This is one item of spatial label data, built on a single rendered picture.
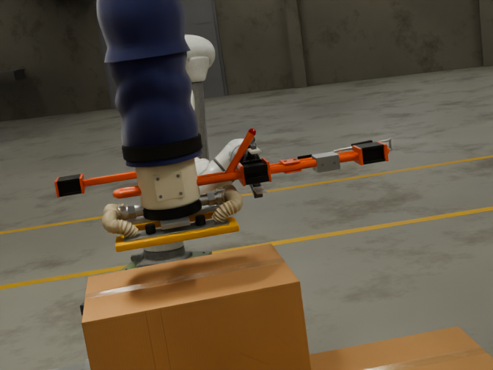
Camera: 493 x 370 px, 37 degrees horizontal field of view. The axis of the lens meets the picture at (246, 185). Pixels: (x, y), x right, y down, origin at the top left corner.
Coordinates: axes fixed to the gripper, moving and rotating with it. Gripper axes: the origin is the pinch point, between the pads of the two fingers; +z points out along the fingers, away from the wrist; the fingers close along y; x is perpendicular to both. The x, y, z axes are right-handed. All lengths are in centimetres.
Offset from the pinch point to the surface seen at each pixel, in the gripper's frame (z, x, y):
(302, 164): 2.7, -12.8, -0.5
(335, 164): 2.9, -22.4, 1.0
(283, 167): 2.6, -7.1, -0.6
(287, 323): 18.2, 0.2, 40.2
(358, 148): 3.1, -29.6, -2.4
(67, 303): -279, 99, 123
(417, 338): -15, -48, 69
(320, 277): -238, -67, 123
